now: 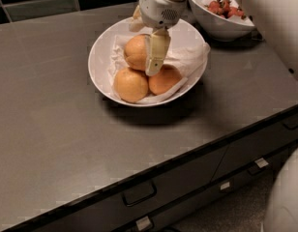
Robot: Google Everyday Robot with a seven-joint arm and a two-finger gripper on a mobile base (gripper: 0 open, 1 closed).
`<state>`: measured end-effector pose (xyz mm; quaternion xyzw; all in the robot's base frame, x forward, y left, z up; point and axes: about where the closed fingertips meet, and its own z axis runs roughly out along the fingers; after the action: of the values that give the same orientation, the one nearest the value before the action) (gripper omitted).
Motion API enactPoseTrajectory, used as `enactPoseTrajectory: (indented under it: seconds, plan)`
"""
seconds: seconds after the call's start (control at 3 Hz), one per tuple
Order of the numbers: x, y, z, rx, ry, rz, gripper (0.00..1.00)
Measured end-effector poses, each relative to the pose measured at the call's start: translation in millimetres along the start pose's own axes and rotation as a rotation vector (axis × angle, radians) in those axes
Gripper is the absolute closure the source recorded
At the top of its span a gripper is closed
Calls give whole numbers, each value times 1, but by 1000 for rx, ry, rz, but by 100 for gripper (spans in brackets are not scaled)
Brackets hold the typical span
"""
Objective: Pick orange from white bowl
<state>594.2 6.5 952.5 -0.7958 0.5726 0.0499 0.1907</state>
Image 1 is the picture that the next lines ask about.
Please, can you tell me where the left dark drawer front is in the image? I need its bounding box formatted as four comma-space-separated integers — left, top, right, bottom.
32, 144, 229, 232

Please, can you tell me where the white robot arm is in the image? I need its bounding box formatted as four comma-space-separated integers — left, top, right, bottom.
130, 0, 298, 232

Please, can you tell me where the white label lower right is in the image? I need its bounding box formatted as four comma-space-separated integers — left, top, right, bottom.
254, 158, 269, 168

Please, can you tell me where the black drawer handle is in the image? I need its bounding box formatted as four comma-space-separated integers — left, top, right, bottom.
282, 115, 298, 131
122, 181, 157, 207

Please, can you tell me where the white label lower middle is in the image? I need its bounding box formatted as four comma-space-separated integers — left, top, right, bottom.
220, 182, 231, 190

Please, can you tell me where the white paper in orange bowl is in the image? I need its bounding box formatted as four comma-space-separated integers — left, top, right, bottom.
107, 35, 210, 106

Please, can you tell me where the orange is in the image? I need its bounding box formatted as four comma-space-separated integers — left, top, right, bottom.
113, 67, 149, 102
124, 34, 147, 71
148, 65, 182, 95

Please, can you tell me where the lower dark drawer front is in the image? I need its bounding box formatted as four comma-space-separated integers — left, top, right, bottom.
125, 145, 298, 232

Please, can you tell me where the white bowl with oranges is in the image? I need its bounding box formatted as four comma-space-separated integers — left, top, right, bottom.
88, 18, 209, 107

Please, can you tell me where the right dark drawer front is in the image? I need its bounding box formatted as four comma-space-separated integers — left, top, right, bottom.
213, 111, 298, 181

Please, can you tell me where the dark drawer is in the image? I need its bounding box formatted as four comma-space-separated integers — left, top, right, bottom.
213, 111, 298, 181
125, 145, 298, 232
32, 144, 229, 232

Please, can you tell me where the white label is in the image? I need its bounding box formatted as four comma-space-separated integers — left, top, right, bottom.
135, 217, 153, 232
220, 182, 231, 190
254, 158, 269, 168

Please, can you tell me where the black left drawer handle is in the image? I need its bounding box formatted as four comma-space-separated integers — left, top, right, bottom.
122, 181, 157, 207

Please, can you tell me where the white label lower left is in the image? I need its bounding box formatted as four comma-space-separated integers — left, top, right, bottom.
135, 217, 153, 232

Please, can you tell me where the black right drawer handle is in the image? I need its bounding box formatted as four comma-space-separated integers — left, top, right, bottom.
282, 115, 298, 131

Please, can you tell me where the white bowl with strawberries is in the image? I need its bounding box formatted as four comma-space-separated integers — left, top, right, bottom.
188, 0, 255, 42

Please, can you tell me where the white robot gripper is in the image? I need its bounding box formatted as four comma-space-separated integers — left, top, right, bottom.
129, 0, 187, 76

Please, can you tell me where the red strawberries pile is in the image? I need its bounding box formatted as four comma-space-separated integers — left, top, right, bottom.
205, 0, 246, 19

